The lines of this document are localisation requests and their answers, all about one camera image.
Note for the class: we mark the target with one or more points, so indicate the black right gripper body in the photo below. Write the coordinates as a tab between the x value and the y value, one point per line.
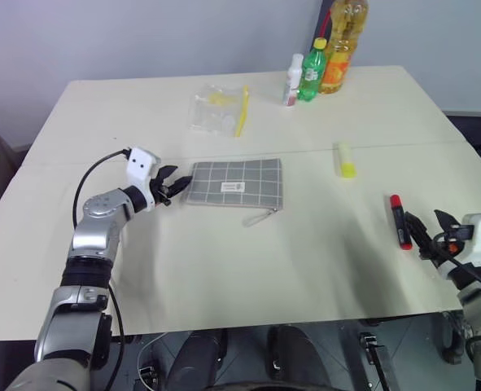
447	243

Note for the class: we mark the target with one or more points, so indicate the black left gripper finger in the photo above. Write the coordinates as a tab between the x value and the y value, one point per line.
167	171
180	186

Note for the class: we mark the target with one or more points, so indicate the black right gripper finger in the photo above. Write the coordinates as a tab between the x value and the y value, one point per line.
444	222
416	228

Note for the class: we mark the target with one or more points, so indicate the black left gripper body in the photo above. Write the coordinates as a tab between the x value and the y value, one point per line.
161	192

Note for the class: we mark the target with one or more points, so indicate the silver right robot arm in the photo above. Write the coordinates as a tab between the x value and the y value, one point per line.
478	303

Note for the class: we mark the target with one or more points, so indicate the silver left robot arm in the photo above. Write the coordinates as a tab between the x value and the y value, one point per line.
97	212

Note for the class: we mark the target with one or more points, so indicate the grey grid pencil pouch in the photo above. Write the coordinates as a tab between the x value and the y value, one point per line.
232	179

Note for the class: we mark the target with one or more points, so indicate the black marker with red caps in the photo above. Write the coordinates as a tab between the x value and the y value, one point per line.
399	224

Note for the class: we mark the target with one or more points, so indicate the clear zip bag yellow slider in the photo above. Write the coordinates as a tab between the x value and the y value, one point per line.
211	114

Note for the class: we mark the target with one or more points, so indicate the yellow highlighter pen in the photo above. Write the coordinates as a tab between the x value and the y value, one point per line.
347	163

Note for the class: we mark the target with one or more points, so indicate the black caster wheel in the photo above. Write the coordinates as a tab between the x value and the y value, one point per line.
451	342

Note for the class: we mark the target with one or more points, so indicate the small white plastic bottle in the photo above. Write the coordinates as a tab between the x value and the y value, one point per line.
292	77

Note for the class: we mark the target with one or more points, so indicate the green soda bottle yellow cap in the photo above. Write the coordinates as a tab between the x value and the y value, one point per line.
311	73

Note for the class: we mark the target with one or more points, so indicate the large yellow oil bottle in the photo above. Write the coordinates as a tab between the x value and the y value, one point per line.
342	49

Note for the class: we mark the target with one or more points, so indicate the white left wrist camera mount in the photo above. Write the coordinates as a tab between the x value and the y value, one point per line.
142	165

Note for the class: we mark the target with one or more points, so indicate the black metal frame bar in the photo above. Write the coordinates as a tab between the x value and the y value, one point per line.
376	358

